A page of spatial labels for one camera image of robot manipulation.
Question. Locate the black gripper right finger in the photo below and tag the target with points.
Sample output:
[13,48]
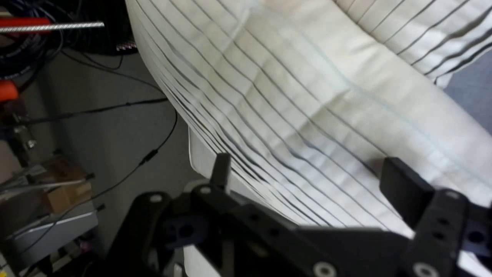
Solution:
[452,235]

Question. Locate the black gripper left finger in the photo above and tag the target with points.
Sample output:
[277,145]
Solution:
[239,240]

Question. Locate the small white striped pillow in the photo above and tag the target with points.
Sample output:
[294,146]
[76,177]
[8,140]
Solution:
[437,37]

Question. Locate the large white striped pillow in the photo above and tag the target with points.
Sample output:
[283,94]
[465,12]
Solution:
[308,105]

